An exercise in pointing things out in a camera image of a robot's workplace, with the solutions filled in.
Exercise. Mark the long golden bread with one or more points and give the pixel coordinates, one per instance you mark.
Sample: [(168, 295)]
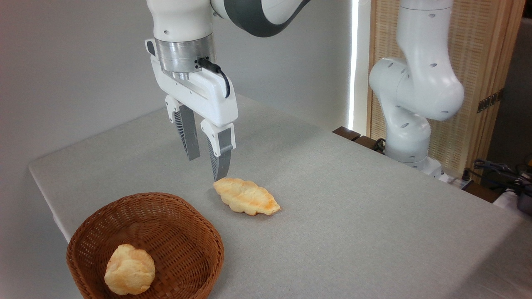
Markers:
[(247, 197)]

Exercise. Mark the round golden bread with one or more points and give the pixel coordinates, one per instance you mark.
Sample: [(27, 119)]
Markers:
[(129, 270)]

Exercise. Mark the white power strip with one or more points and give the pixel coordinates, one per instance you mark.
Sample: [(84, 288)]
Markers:
[(459, 182)]

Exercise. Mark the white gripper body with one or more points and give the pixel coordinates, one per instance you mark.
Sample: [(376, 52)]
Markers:
[(208, 97)]

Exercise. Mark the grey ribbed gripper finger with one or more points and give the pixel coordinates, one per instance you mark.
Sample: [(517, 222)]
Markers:
[(189, 137), (219, 162)]

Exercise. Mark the dark metal screen hinge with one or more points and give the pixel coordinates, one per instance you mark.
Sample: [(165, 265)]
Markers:
[(490, 100)]

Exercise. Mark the brown wicker basket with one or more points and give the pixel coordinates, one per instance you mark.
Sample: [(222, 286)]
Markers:
[(178, 236)]

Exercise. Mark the wooden bamboo folding screen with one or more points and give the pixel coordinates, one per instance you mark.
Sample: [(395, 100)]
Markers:
[(482, 41)]

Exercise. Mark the dark wooden table edge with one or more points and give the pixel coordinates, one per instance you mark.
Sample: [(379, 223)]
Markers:
[(351, 135)]

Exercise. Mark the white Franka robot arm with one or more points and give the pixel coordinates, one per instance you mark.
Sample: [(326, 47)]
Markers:
[(417, 83)]

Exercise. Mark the grey tablecloth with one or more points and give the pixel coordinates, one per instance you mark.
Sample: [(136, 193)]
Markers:
[(332, 216)]

